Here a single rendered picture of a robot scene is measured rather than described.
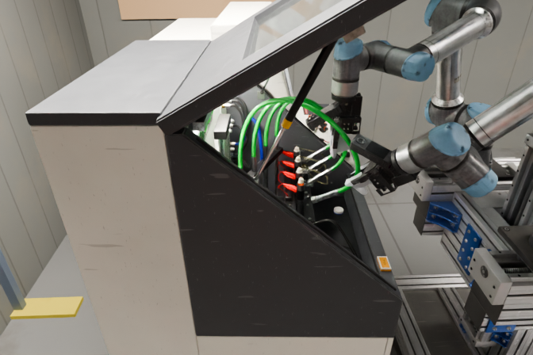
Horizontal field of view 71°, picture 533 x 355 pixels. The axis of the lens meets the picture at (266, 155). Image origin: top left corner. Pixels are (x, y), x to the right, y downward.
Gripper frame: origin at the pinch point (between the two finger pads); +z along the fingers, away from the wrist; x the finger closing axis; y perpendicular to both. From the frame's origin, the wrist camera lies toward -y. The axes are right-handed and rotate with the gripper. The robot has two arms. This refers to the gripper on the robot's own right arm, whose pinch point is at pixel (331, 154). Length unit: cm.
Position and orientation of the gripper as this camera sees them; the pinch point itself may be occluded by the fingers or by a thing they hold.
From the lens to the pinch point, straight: 119.4
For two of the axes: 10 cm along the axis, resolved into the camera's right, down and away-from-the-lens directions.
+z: 0.1, 8.8, 4.8
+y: 10.0, 0.0, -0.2
